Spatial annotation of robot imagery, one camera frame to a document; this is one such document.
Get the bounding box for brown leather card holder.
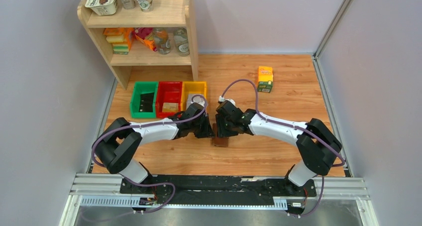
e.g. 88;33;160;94
211;123;229;147

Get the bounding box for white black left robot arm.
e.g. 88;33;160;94
92;103;215;194

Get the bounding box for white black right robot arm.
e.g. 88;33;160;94
215;100;342;196

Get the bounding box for tan card in red bin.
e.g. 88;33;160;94
162;103;179;113

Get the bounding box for black cards in green bin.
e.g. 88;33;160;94
138;92;155;113

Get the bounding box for red plastic bin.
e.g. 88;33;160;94
155;82;182;118

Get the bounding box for yellow plastic bin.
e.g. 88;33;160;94
180;81;208;111

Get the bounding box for orange green carton box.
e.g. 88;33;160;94
257;66;274;93

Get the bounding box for green plastic bin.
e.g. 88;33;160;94
129;81;158;118

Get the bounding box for right glass jar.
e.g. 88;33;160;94
173;27;190;56

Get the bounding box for glass jar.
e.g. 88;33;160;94
173;27;190;56
153;27;171;55

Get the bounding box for left glass jar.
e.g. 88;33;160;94
153;27;171;55

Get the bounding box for orange pink snack bag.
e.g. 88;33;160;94
133;27;157;52

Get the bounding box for stack of sponges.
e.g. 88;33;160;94
103;27;134;55

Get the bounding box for wooden shelf unit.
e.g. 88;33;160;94
77;0;199;89

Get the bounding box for yoghurt tub with chocolate label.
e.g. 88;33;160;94
85;0;117;16

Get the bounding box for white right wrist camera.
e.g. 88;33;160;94
218;96;236;106

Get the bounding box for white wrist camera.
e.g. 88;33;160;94
218;96;236;106
186;95;206;109

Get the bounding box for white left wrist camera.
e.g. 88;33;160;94
186;95;206;109

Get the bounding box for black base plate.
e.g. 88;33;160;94
120;175;317;206

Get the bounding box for aluminium frame rail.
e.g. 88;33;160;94
59;173;378;226

